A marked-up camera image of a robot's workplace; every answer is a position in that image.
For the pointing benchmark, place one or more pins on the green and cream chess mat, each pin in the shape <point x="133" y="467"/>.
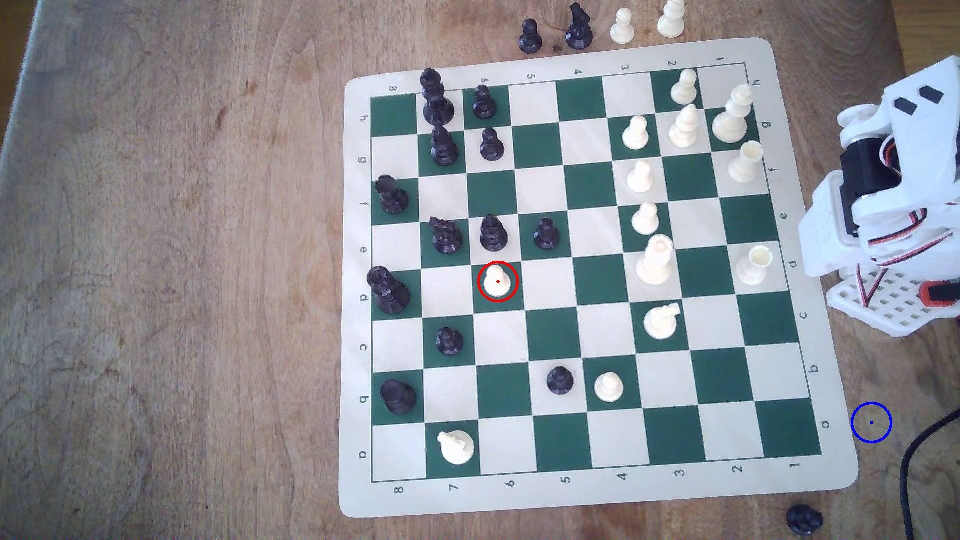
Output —
<point x="555" y="334"/>

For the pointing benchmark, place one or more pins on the black chess king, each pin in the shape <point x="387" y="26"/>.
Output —
<point x="437" y="105"/>

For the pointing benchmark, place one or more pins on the white chess pawn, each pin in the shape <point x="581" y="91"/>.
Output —
<point x="635" y="136"/>
<point x="640" y="180"/>
<point x="498" y="283"/>
<point x="622" y="30"/>
<point x="645" y="222"/>
<point x="609" y="388"/>
<point x="684" y="90"/>

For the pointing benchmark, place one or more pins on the black chess pawn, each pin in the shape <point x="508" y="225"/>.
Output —
<point x="449" y="343"/>
<point x="560" y="382"/>
<point x="484" y="105"/>
<point x="492" y="148"/>
<point x="805" y="520"/>
<point x="547" y="236"/>
<point x="530" y="39"/>

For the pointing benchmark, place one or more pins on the white chess bishop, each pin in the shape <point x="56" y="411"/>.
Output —
<point x="684" y="131"/>
<point x="671" y="22"/>

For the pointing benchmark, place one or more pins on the black chess rook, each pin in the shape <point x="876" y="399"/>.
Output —
<point x="391" y="197"/>
<point x="399" y="397"/>

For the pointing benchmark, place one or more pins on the black chess queen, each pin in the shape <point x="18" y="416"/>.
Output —
<point x="390" y="294"/>

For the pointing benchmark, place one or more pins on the black chess knight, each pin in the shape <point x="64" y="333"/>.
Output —
<point x="578" y="31"/>
<point x="447" y="238"/>

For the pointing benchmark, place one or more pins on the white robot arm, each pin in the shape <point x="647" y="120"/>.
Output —
<point x="922" y="180"/>

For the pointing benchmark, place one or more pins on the white chess queen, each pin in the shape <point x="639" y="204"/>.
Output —
<point x="655" y="264"/>

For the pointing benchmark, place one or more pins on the white chess rook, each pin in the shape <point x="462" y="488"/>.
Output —
<point x="745" y="166"/>
<point x="753" y="268"/>

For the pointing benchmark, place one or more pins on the black chess bishop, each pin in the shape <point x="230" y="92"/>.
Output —
<point x="493" y="236"/>
<point x="444" y="150"/>

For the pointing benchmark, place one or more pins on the white chess king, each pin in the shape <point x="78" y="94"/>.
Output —
<point x="731" y="121"/>

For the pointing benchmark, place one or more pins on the white chess knight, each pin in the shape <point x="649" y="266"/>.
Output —
<point x="661" y="323"/>
<point x="456" y="448"/>

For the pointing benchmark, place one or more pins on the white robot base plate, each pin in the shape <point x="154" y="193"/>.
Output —
<point x="892" y="304"/>

